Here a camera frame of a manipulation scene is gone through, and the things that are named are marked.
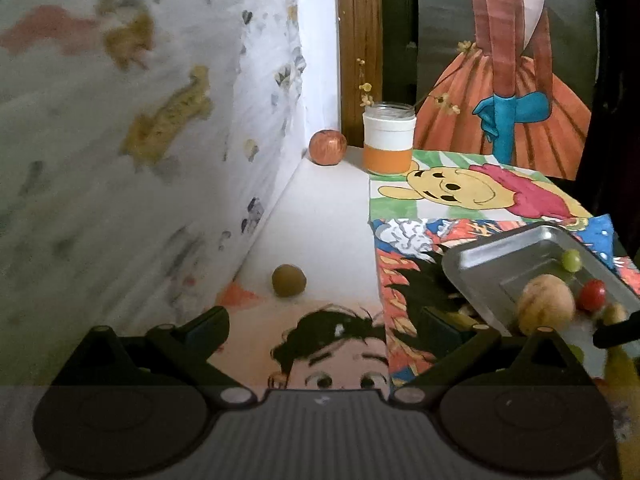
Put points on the red apple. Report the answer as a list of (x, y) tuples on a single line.
[(327, 146)]

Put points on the white and orange jar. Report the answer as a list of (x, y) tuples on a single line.
[(389, 140)]

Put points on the yellow banana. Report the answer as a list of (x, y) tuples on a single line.
[(619, 366)]

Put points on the yellow flower twig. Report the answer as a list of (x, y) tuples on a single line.
[(442, 100)]

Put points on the striped tan melon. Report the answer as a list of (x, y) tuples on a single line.
[(545, 307)]

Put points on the brown longan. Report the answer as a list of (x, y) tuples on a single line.
[(614, 313), (288, 280)]

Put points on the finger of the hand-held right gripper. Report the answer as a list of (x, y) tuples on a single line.
[(619, 335)]

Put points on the small green grape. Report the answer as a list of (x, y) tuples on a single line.
[(571, 260)]

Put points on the brown wooden post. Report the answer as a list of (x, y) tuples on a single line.
[(360, 50)]

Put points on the red cherry tomato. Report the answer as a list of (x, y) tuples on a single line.
[(591, 295)]

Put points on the colourful cartoon drawing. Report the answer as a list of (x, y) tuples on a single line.
[(400, 270)]

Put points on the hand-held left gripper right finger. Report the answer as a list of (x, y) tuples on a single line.
[(441, 327)]

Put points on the orange dress wall poster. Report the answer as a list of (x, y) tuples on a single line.
[(530, 85)]

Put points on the yellow bear drawing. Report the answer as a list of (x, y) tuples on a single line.
[(450, 185)]

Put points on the metal tray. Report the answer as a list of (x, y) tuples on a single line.
[(500, 265)]

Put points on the dark wooden frame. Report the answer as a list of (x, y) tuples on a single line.
[(617, 110)]

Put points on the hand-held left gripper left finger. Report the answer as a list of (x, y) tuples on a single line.
[(210, 334)]

